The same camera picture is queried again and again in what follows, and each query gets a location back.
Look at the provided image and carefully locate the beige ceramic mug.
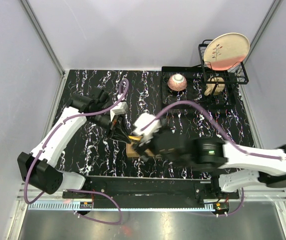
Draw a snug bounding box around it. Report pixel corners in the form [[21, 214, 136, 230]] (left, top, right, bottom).
[[204, 76, 225, 96]]

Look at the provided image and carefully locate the cream pink plate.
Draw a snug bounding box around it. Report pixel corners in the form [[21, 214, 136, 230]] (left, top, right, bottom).
[[203, 32, 250, 71]]

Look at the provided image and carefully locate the black wire dish rack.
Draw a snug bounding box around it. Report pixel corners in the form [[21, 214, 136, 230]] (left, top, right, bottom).
[[161, 39, 249, 110]]

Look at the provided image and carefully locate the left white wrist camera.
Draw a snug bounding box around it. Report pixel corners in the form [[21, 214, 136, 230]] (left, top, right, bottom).
[[110, 101, 128, 121]]

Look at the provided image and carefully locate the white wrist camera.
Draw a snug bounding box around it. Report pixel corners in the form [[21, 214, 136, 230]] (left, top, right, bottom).
[[110, 101, 128, 121], [133, 112, 161, 143]]

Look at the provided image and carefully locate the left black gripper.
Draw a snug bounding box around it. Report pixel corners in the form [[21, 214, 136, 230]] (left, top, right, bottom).
[[89, 109, 133, 143]]

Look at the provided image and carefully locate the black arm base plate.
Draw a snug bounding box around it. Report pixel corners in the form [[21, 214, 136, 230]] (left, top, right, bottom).
[[83, 176, 240, 201]]

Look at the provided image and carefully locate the aluminium frame rail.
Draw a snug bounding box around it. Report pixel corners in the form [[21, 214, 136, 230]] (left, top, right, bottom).
[[18, 0, 65, 77]]

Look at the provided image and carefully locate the pink patterned bowl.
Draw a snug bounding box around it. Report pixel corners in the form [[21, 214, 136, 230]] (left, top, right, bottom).
[[167, 73, 187, 92]]

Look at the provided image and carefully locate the purple cable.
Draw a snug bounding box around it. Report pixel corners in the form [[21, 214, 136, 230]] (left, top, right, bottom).
[[24, 79, 130, 225], [140, 100, 286, 217]]

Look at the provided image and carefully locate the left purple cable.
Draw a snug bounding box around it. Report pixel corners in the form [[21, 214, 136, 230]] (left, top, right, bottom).
[[24, 79, 130, 225]]

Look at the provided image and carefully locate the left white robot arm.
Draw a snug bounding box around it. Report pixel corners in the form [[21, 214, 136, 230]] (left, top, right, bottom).
[[17, 87, 130, 198]]

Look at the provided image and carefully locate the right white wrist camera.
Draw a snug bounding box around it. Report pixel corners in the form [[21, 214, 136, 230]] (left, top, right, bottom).
[[133, 112, 161, 143]]

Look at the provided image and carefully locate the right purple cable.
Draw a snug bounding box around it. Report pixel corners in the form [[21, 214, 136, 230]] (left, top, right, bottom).
[[140, 100, 286, 217]]

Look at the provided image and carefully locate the brown cardboard express box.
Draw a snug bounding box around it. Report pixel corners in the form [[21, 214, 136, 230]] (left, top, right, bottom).
[[126, 141, 161, 158]]

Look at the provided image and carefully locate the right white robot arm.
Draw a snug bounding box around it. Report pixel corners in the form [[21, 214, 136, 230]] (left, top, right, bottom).
[[133, 129, 286, 198]]

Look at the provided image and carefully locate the yellow black utility knife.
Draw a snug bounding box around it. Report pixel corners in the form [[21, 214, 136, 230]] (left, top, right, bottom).
[[128, 135, 142, 142]]

